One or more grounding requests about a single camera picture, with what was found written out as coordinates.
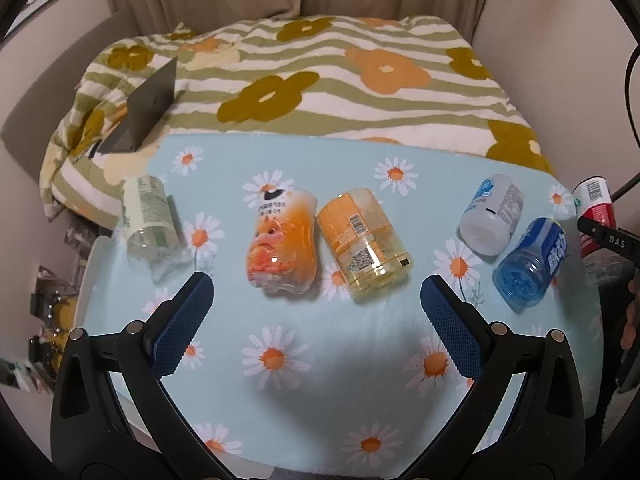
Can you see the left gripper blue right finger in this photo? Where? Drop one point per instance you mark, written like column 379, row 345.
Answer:
column 523, row 415

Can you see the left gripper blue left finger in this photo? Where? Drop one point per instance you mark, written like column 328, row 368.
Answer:
column 112, row 418

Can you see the red label clear cup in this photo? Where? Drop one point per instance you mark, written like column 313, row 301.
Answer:
column 592, row 200

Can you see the blue plastic cup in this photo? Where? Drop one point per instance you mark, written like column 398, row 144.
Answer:
column 524, row 275

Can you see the white frosted cup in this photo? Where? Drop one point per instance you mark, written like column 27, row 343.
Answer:
column 489, row 221

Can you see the green label clear cup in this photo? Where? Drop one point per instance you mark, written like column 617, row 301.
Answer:
column 151, row 235

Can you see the yellow label clear cup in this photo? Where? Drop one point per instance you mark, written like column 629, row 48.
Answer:
column 363, row 242

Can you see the orange cartoon label cup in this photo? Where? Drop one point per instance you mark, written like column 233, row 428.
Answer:
column 282, row 256

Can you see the daisy print blue tablecloth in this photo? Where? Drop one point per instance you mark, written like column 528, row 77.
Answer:
column 320, row 382

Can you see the floral striped quilt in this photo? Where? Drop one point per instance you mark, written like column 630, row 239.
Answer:
column 415, row 81

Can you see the grey bed headboard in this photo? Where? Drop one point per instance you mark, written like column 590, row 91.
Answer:
column 26, row 132

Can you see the dark grey laptop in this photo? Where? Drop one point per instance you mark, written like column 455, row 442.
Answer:
column 146, row 106

